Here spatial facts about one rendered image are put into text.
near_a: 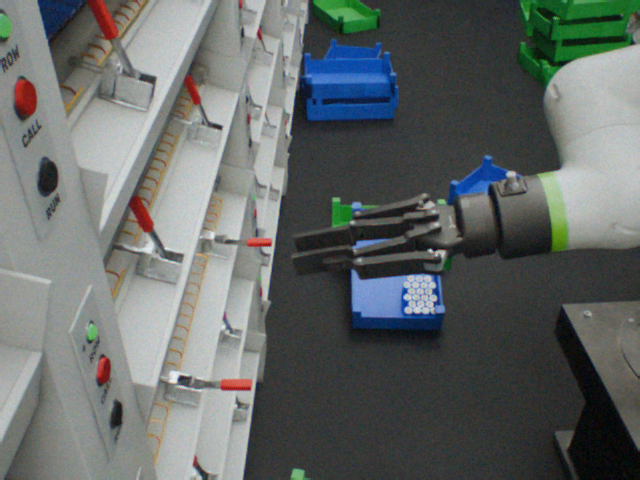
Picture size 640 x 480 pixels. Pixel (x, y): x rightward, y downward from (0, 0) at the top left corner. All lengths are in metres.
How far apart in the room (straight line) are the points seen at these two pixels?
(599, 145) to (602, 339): 0.40
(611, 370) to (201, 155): 0.66
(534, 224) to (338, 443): 0.71
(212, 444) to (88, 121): 0.58
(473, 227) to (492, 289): 0.93
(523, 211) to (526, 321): 0.88
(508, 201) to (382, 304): 0.84
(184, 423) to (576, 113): 0.57
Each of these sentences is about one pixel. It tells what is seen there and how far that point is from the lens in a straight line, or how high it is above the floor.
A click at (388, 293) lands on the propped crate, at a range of 1.60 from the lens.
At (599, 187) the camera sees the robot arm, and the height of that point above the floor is 0.70.
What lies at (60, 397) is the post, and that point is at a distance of 0.41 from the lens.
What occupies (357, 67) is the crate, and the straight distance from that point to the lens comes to 2.52.
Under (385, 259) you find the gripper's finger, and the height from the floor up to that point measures 0.61.
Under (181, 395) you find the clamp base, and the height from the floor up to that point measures 0.48.
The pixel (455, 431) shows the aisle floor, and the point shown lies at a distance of 1.39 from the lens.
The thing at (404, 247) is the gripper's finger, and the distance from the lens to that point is 0.79.
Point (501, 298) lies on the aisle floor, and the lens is 1.68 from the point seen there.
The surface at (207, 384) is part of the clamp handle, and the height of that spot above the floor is 0.49.
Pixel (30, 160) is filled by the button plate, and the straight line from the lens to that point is 0.36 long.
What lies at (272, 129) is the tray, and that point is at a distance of 1.68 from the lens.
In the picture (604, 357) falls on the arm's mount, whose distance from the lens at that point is 1.10.
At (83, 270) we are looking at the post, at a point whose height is 0.84.
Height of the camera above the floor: 1.10
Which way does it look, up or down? 37 degrees down
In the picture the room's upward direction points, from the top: straight up
